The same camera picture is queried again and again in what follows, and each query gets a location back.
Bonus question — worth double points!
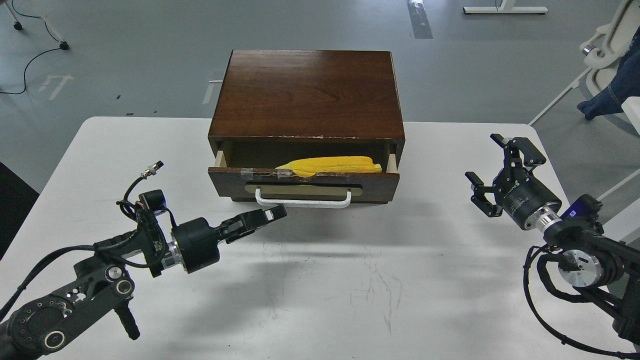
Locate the white stand legs with casters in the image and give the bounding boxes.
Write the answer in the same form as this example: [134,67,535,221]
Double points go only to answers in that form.
[2,0,71,50]

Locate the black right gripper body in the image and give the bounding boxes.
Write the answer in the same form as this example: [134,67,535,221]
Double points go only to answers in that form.
[493,175,562,231]

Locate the yellow corn cob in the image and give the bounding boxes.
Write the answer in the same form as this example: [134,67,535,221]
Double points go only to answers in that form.
[276,156,382,177]

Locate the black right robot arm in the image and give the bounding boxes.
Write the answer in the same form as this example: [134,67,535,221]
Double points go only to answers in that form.
[465,133,640,360]

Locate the white desk foot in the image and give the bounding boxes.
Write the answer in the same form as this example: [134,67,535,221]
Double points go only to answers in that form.
[462,0,549,15]

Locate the wooden drawer with white handle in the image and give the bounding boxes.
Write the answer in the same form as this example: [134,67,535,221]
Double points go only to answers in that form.
[208,150,401,208]

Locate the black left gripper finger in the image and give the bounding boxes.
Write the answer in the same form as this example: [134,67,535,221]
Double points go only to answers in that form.
[220,204,287,236]
[221,210,274,244]

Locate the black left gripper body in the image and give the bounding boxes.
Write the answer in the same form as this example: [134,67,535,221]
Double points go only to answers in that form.
[171,218,223,274]

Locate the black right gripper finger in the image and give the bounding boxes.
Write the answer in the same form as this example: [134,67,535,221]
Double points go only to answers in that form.
[464,171,503,218]
[490,133,547,187]

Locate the black floor cable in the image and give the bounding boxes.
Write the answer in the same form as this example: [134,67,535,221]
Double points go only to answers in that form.
[0,0,71,95]

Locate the blue denim cloth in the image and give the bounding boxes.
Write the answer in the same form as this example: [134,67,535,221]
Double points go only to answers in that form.
[577,43,640,120]

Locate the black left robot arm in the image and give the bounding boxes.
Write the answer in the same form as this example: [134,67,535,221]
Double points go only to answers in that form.
[1,161,287,360]

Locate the dark wooden cabinet box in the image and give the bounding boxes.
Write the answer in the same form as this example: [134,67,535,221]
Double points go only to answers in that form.
[208,49,406,161]

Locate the white office chair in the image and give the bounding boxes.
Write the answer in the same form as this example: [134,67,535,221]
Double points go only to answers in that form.
[528,0,640,126]

